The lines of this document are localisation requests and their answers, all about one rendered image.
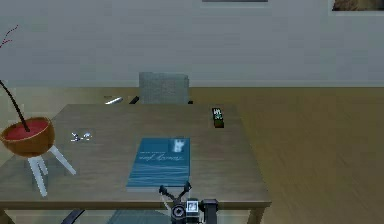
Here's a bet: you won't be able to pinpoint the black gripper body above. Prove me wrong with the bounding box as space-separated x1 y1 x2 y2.
170 200 188 224

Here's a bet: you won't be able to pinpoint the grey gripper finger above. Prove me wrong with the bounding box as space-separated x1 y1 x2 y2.
158 185 180 205
177 180 193 203

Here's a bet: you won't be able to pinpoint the blue book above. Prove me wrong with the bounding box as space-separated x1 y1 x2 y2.
125 137 192 193

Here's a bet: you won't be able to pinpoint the brown wooden table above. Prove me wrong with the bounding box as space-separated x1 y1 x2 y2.
0 103 273 224

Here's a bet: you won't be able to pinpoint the black remote control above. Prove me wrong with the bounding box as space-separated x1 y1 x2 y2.
211 106 225 130

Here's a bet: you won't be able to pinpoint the small silver keys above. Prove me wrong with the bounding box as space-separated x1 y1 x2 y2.
70 131 93 143

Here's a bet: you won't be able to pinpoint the grey chair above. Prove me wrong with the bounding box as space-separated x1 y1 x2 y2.
128 71 195 106

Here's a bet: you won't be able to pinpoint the silver flat object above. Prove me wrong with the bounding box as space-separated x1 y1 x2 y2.
103 95 125 106

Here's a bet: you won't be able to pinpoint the house plant in orange bowl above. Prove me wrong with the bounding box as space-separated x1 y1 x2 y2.
0 24 77 198

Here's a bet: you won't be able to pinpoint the brown framed picture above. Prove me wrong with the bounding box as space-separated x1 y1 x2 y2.
329 0 384 15

